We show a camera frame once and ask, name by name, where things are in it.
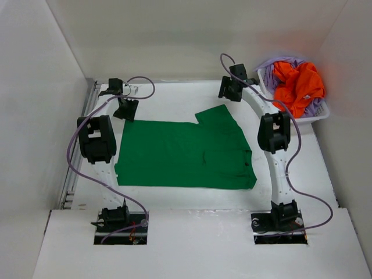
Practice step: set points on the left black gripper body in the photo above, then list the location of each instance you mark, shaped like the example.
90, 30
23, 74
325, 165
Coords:
127, 111

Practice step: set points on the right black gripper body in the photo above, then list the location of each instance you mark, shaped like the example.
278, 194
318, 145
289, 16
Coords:
226, 84

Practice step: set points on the green t shirt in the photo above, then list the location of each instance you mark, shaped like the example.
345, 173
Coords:
211, 153

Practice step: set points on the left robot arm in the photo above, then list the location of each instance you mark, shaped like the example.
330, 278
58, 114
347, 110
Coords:
98, 145

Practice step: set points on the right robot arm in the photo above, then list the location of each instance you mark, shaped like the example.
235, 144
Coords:
273, 138

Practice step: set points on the lavender t shirt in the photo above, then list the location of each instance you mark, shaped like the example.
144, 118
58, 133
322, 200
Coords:
269, 80

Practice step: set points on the orange t shirt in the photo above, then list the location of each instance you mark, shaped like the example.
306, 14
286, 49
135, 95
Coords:
300, 88

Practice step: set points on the white plastic laundry basket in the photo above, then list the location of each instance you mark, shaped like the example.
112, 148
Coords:
322, 111

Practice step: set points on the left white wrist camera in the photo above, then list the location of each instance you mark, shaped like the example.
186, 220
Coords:
133, 90

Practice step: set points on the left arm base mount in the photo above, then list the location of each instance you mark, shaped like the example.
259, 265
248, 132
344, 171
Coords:
132, 236

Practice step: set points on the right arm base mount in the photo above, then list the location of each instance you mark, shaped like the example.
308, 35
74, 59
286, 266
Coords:
265, 233

